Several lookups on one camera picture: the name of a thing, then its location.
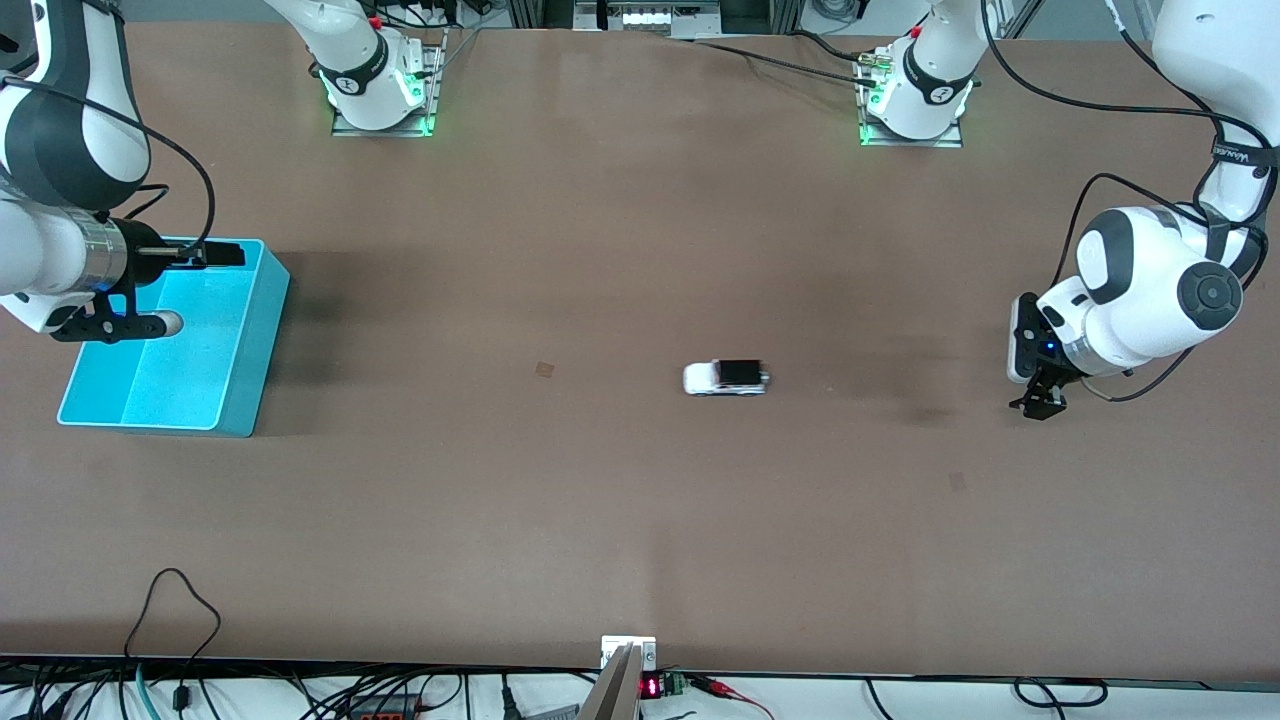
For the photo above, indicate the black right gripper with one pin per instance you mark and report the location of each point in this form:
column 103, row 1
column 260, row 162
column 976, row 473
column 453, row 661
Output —
column 147, row 252

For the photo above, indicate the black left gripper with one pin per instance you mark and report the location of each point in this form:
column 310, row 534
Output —
column 1047, row 397

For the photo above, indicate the white jeep toy black roof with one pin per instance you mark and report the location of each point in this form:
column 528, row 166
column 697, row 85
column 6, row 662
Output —
column 705, row 378

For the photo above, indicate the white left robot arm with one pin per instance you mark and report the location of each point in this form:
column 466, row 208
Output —
column 1130, row 280

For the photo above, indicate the cyan plastic storage bin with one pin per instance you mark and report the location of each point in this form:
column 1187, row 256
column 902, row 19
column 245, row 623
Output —
column 200, row 360

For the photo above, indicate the red digit display module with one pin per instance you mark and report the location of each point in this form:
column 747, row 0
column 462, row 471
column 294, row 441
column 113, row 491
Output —
column 652, row 687

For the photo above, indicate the white mounting plate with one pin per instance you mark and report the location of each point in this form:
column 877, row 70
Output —
column 615, row 648

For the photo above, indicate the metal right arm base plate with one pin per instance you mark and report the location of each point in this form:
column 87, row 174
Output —
column 438, row 100

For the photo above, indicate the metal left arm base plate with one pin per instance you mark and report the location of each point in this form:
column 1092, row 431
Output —
column 950, row 142

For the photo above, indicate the aluminium frame with white device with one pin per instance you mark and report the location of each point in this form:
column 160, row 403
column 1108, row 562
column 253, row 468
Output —
column 650, row 18

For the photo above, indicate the grey camera mount beam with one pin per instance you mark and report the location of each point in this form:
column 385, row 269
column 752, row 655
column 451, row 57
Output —
column 612, row 695

